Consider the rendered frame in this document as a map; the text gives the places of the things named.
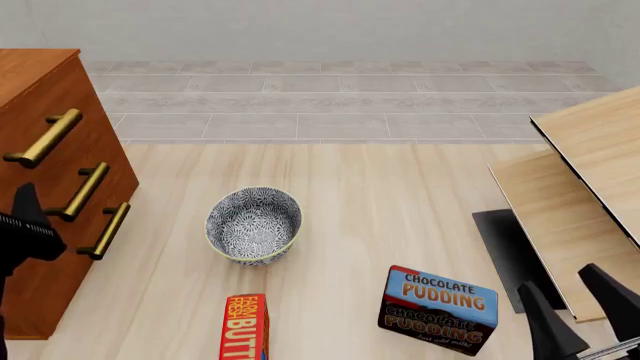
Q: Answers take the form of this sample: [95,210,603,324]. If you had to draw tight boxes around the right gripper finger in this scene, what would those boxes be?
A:
[516,280,591,360]
[578,262,640,344]

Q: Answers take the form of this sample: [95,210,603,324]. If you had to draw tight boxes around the pale wooden board black edge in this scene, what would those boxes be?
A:
[528,84,640,253]

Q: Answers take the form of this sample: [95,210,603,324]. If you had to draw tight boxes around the red butter box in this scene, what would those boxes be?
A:
[218,292,272,360]

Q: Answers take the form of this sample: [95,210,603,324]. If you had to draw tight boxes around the brass bar handle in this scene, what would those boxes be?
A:
[43,161,112,224]
[2,108,84,170]
[75,201,132,262]

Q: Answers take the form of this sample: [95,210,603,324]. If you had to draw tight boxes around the wooden cabinet drawer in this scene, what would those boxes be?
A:
[0,55,104,196]
[0,99,122,264]
[0,141,141,341]

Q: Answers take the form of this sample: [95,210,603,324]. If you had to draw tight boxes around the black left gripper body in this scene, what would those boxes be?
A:
[0,212,68,278]

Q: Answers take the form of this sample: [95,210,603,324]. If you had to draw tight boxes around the blue patterned bowl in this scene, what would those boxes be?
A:
[203,186,304,268]

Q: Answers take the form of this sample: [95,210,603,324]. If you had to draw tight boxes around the brown wooden cabinet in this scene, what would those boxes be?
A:
[0,48,141,341]

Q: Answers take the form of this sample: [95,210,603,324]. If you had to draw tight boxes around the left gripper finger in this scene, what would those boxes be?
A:
[11,182,54,231]

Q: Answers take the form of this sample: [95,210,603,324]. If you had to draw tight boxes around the chocolate pudding box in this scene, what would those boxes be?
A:
[376,264,500,357]

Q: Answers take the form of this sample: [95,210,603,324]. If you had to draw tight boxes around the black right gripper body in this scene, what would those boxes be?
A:
[567,334,640,360]

